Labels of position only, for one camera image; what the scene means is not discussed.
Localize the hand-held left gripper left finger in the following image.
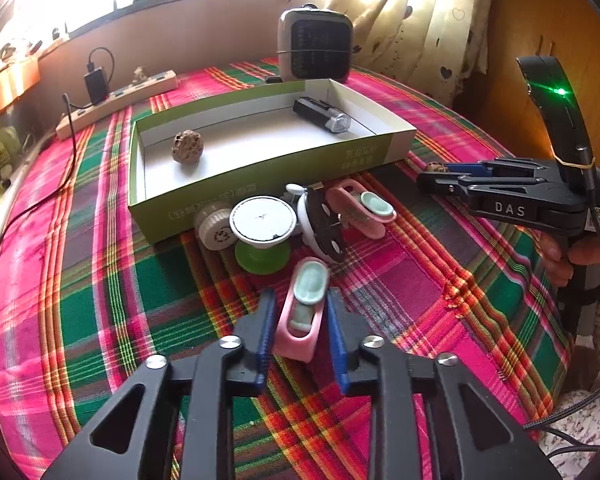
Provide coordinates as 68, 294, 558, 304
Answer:
40, 287, 278, 480

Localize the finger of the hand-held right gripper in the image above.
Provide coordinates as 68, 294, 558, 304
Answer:
416, 172, 546, 199
447, 158, 551, 181

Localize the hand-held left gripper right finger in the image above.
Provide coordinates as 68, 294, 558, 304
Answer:
326, 287, 563, 480

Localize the pink toy shoe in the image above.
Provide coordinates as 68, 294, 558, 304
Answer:
326, 178, 397, 240
272, 256, 331, 362

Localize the black disc toy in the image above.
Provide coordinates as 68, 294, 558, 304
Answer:
285, 182, 348, 263

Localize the white round cap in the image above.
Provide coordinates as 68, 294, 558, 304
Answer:
195, 200, 236, 252

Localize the green white cardboard box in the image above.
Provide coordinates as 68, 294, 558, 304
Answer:
128, 78, 418, 245

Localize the green white yo-yo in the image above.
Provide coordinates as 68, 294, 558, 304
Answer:
229, 195, 298, 276

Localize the plaid tablecloth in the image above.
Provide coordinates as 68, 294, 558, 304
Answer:
0, 57, 576, 480

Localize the black flashlight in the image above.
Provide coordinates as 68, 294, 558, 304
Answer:
292, 96, 352, 135

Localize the beige heart print curtain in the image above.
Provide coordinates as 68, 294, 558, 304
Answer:
325, 0, 496, 106

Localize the wooden wardrobe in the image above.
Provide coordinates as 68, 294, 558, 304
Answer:
455, 0, 600, 171

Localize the grey fan heater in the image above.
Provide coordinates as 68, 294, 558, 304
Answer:
276, 4, 356, 85

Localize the beige power strip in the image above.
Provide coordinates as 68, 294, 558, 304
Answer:
55, 70, 177, 140

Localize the black charger adapter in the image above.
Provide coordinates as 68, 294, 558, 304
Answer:
83, 71, 112, 103

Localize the orange container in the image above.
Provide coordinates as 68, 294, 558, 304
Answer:
0, 57, 42, 131

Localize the black charger cable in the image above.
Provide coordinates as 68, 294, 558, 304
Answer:
0, 47, 117, 223

